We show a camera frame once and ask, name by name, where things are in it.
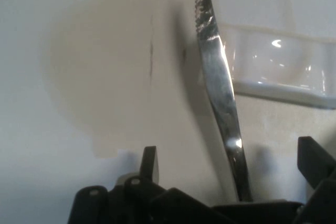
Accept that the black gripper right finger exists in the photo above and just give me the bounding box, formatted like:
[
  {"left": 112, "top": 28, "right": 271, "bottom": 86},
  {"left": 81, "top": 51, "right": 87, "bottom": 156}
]
[{"left": 297, "top": 135, "right": 336, "bottom": 224}]

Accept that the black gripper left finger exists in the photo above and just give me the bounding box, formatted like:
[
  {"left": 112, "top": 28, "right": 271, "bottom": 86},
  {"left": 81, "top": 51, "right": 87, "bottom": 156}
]
[{"left": 67, "top": 145, "right": 211, "bottom": 224}]

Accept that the silver serrated table knife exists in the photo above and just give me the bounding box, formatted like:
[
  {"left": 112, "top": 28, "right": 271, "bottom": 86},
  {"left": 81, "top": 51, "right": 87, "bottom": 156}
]
[{"left": 192, "top": 0, "right": 253, "bottom": 201}]

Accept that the white ceramic cutlery rest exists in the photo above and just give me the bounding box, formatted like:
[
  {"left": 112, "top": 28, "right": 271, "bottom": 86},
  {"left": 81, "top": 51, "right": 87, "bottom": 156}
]
[{"left": 230, "top": 23, "right": 336, "bottom": 110}]

